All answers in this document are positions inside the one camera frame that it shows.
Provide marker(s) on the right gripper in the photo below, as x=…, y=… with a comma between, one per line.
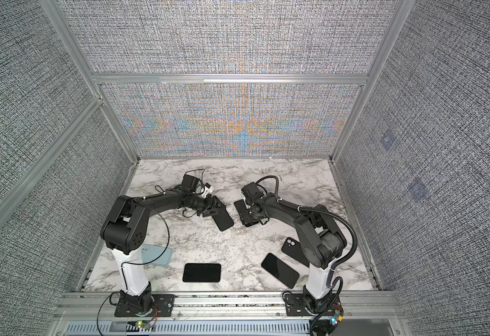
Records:
x=252, y=220

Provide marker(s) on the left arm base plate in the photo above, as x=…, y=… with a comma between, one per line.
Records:
x=163, y=303

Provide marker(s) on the light blue phone case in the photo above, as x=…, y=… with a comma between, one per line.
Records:
x=156, y=255

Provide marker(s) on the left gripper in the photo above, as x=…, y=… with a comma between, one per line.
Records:
x=209, y=206

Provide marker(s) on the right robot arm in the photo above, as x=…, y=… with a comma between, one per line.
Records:
x=320, y=238

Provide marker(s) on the black phone case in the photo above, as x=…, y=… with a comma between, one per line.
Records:
x=245, y=216
x=292, y=248

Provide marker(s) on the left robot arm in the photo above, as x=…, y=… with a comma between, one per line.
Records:
x=124, y=233

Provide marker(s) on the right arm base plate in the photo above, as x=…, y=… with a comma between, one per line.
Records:
x=296, y=305

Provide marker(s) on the black smartphone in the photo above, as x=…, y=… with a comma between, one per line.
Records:
x=222, y=218
x=202, y=273
x=280, y=270

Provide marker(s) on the aluminium front rail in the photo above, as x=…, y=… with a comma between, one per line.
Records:
x=229, y=313

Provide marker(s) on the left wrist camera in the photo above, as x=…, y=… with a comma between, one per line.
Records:
x=193, y=184

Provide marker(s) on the aluminium frame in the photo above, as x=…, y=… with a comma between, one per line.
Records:
x=106, y=98

